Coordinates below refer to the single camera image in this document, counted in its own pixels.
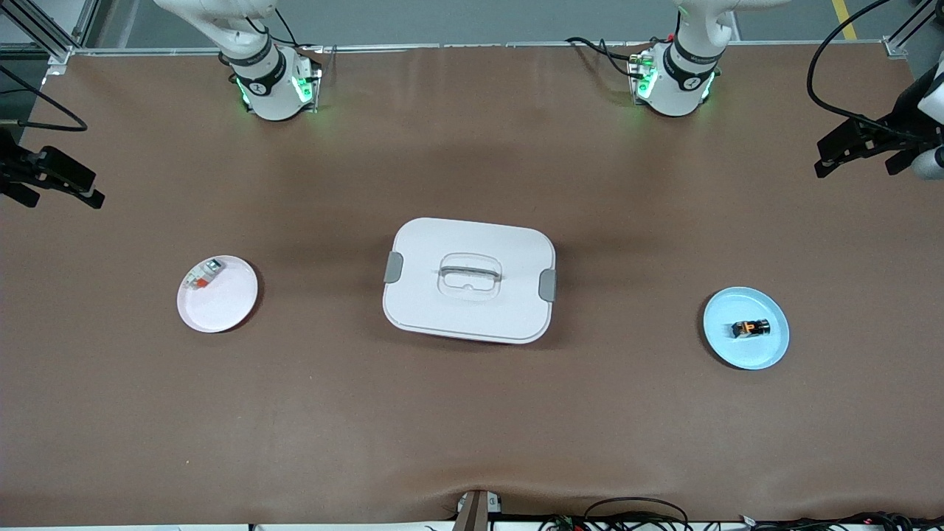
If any white circuit breaker orange lever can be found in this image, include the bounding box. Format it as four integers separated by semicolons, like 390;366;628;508
184;259;225;291

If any pink round plate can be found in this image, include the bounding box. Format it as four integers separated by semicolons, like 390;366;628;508
176;255;260;334

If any light blue round plate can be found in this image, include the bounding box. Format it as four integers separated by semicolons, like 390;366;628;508
702;286;791;371

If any white lidded storage box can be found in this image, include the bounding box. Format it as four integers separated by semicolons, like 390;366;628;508
382;217;557;345

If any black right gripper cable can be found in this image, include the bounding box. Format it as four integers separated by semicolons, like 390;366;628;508
0;65;69;133

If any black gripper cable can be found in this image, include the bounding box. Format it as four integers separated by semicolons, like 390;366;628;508
0;65;69;133
806;0;944;145

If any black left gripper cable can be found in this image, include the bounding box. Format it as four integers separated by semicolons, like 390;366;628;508
806;0;944;145

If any aluminium frame post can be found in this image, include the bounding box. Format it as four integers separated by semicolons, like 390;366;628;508
884;0;944;60
0;0;98;66

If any black left arm base cable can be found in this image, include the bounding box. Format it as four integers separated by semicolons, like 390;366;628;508
565;35;644;79

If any black arm base cable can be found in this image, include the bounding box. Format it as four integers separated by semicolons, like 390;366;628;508
565;35;644;79
247;9;325;52

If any black right arm base cable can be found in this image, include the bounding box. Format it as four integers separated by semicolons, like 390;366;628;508
247;9;325;52

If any tangled black cable bundle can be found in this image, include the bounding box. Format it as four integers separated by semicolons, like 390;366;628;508
740;510;944;531

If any silver table edge rail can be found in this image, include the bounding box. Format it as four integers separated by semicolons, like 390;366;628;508
68;40;892;55

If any black looped cable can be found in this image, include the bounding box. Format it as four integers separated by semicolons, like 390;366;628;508
583;497;691;531

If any brown table clamp bracket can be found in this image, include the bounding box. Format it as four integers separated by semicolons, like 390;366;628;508
454;490;504;531

